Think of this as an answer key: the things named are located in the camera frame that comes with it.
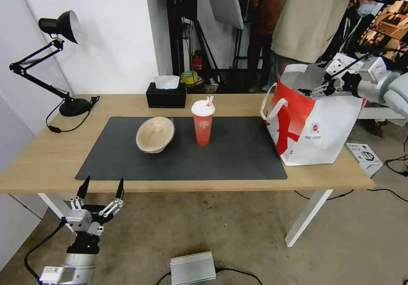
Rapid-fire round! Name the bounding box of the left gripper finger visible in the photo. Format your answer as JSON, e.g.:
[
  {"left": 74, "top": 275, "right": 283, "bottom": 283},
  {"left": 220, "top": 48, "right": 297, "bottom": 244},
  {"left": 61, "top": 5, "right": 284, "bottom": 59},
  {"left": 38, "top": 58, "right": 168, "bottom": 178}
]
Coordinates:
[
  {"left": 98, "top": 178, "right": 125, "bottom": 219},
  {"left": 68, "top": 175, "right": 91, "bottom": 215}
]

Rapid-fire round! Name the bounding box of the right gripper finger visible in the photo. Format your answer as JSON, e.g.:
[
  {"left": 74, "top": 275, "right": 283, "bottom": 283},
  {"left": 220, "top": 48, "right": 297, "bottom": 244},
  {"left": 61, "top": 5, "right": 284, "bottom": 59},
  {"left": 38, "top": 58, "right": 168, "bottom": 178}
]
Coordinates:
[
  {"left": 320, "top": 70, "right": 343, "bottom": 87},
  {"left": 297, "top": 85, "right": 335, "bottom": 100}
]

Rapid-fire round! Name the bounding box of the white red takeout bag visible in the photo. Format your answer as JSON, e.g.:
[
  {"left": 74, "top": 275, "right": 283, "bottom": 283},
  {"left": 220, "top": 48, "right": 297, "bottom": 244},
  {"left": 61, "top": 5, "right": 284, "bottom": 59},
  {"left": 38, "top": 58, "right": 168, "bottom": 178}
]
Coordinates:
[{"left": 260, "top": 62, "right": 366, "bottom": 166}]

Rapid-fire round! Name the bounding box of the white table leg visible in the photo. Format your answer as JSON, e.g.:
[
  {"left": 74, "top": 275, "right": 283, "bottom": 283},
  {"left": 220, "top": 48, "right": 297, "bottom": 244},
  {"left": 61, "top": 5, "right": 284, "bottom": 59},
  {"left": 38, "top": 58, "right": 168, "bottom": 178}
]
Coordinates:
[
  {"left": 284, "top": 189, "right": 334, "bottom": 248},
  {"left": 37, "top": 192, "right": 70, "bottom": 219}
]

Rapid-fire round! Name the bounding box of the person with face mask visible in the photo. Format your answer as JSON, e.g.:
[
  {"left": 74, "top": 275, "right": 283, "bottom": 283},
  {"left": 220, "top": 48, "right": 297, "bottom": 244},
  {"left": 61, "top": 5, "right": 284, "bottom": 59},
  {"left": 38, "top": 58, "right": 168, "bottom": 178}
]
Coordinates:
[{"left": 337, "top": 0, "right": 377, "bottom": 56}]

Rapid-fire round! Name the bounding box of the person in beige top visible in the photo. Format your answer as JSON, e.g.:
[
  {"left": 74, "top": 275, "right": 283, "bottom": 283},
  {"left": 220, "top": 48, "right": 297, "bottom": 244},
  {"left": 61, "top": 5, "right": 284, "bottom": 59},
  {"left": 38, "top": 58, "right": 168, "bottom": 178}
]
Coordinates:
[{"left": 270, "top": 0, "right": 393, "bottom": 65}]

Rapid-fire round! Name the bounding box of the beige paper bowl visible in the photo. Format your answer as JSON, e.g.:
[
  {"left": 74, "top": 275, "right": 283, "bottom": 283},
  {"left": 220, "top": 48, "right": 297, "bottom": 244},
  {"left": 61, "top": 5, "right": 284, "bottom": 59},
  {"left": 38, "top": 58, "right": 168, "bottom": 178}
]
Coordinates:
[{"left": 136, "top": 116, "right": 176, "bottom": 154}]

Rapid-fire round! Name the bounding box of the white cardboard product box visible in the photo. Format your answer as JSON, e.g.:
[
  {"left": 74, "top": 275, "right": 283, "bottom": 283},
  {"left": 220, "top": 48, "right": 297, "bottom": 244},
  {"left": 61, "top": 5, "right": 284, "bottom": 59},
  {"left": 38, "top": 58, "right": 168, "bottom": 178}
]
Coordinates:
[{"left": 345, "top": 142, "right": 383, "bottom": 178}]

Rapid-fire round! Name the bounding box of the person in brown top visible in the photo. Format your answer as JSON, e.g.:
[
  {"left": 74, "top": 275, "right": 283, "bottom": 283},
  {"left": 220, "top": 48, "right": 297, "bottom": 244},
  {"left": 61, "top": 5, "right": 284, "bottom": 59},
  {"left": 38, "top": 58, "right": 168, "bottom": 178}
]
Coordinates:
[{"left": 247, "top": 0, "right": 285, "bottom": 92}]

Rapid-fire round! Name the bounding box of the black tissue box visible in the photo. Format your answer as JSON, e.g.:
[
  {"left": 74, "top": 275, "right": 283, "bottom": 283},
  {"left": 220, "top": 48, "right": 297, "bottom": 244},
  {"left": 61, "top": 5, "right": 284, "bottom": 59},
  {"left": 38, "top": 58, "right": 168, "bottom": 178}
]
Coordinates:
[{"left": 146, "top": 82, "right": 187, "bottom": 109}]

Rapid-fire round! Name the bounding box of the red drink cup white lid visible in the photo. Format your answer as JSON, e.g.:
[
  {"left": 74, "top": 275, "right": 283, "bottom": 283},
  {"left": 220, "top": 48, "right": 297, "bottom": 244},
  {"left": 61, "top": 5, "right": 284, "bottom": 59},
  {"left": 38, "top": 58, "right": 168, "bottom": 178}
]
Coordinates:
[{"left": 191, "top": 99, "right": 215, "bottom": 147}]

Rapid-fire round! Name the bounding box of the silver power supply box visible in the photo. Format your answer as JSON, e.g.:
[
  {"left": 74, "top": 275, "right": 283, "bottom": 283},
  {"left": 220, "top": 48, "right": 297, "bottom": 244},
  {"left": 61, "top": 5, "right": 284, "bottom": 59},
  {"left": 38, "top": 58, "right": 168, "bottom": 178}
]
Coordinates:
[{"left": 169, "top": 250, "right": 218, "bottom": 285}]

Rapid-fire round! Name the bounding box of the black desk mat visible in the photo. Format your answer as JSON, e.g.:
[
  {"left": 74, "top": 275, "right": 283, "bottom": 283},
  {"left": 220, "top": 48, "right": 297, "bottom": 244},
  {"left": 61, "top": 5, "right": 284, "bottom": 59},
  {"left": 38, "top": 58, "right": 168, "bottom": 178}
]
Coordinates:
[{"left": 75, "top": 116, "right": 288, "bottom": 181}]

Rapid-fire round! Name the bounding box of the white tissue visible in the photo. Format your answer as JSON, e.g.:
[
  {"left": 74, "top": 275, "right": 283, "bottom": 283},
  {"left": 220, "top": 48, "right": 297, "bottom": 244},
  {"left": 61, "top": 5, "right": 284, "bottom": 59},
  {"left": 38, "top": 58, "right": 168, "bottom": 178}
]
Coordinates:
[{"left": 154, "top": 75, "right": 180, "bottom": 91}]

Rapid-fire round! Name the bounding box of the red fire extinguisher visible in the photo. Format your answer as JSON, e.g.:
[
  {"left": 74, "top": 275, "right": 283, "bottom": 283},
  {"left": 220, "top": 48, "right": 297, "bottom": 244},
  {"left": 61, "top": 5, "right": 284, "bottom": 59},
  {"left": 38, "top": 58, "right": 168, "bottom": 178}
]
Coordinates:
[{"left": 192, "top": 50, "right": 205, "bottom": 71}]

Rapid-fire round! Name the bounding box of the yellow green tape roll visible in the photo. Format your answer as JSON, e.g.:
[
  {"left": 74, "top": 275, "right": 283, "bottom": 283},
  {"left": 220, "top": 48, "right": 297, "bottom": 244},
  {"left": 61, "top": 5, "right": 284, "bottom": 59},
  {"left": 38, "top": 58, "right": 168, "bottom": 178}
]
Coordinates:
[{"left": 181, "top": 71, "right": 199, "bottom": 85}]

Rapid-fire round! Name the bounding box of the white softbox panel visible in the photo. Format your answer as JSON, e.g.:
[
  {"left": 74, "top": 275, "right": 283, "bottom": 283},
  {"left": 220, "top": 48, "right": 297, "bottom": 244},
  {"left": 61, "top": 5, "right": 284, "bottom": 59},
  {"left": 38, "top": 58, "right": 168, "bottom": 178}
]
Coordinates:
[{"left": 203, "top": 0, "right": 245, "bottom": 30}]

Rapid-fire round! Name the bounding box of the black light stand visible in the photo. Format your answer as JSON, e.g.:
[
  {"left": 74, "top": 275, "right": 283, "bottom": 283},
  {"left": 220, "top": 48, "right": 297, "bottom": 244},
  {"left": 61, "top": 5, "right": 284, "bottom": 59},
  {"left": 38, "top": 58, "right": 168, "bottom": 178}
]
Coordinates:
[{"left": 165, "top": 0, "right": 221, "bottom": 90}]

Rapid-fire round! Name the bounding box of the black desk lamp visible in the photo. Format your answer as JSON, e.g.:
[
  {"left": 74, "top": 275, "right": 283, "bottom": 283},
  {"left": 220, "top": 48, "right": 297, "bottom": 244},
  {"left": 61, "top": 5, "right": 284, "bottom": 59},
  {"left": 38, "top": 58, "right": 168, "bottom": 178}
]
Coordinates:
[{"left": 9, "top": 9, "right": 92, "bottom": 118}]

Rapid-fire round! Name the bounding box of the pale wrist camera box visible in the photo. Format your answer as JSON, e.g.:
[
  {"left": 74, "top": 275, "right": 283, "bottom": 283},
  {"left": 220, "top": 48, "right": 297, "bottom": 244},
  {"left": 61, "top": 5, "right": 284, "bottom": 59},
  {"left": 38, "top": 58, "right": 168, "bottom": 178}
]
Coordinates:
[
  {"left": 324, "top": 53, "right": 355, "bottom": 76},
  {"left": 65, "top": 210, "right": 105, "bottom": 236}
]

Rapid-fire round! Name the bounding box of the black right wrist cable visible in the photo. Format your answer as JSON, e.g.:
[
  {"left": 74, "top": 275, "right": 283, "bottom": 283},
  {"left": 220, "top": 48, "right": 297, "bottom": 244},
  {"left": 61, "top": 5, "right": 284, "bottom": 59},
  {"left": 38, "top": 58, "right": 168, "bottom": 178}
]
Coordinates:
[{"left": 327, "top": 48, "right": 408, "bottom": 76}]

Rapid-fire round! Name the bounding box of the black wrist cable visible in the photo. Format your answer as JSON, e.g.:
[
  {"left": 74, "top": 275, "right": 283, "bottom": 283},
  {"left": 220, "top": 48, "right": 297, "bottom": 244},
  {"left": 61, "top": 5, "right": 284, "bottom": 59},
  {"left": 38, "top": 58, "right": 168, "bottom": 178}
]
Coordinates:
[
  {"left": 24, "top": 220, "right": 69, "bottom": 280},
  {"left": 327, "top": 48, "right": 408, "bottom": 76}
]

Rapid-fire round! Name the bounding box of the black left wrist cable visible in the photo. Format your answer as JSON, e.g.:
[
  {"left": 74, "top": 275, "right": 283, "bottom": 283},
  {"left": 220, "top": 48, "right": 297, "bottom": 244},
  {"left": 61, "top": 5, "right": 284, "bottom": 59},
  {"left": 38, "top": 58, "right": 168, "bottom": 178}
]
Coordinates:
[{"left": 24, "top": 220, "right": 69, "bottom": 280}]

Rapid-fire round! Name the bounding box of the black lamp cable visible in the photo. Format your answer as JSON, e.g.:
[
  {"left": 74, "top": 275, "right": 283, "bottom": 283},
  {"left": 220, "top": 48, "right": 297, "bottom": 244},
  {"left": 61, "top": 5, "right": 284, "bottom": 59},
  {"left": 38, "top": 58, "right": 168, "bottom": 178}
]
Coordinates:
[{"left": 45, "top": 95, "right": 101, "bottom": 134}]

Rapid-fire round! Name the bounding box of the black floor cable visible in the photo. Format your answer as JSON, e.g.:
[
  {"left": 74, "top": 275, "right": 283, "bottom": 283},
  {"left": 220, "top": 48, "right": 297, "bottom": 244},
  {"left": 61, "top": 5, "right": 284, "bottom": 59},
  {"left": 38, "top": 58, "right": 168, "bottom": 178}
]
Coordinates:
[
  {"left": 294, "top": 187, "right": 408, "bottom": 203},
  {"left": 385, "top": 153, "right": 408, "bottom": 178}
]

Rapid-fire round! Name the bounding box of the black power supply cable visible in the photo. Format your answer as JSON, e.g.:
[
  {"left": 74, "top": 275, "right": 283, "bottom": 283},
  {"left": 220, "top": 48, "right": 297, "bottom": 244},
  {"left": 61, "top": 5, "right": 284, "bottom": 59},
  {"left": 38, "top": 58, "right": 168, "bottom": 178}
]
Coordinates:
[{"left": 155, "top": 266, "right": 264, "bottom": 285}]

